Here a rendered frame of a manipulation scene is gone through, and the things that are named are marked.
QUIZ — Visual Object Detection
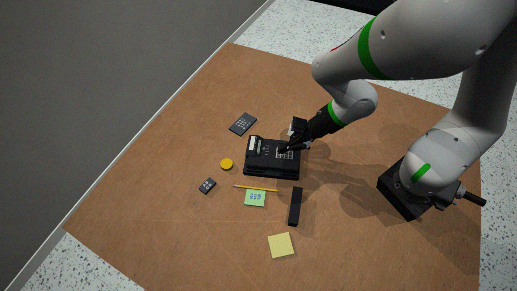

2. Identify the pale yellow sticky note pad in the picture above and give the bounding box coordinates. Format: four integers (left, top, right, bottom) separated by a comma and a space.
267, 232, 294, 259

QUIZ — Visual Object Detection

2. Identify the light green sticky note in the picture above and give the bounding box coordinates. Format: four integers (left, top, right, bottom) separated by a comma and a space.
244, 188, 266, 207

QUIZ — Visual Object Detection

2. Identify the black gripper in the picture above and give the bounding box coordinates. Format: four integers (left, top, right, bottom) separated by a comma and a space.
277, 115, 328, 154

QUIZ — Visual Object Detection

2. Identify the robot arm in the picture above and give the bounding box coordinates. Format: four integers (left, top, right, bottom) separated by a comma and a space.
311, 0, 517, 211

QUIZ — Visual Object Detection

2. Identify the black telephone handset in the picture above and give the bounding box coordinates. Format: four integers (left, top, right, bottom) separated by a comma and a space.
247, 156, 300, 174

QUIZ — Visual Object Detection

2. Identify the black desk phone body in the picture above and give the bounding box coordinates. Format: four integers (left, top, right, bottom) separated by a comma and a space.
243, 135, 301, 181

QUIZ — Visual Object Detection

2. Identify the grey pocket calculator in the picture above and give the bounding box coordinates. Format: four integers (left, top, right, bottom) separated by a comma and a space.
229, 112, 257, 137

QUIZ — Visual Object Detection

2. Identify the yellow flat cylinder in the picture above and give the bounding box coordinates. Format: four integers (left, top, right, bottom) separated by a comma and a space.
220, 158, 233, 171

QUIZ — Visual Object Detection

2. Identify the white sheet of paper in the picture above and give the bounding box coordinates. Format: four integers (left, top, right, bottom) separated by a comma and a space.
287, 124, 294, 136

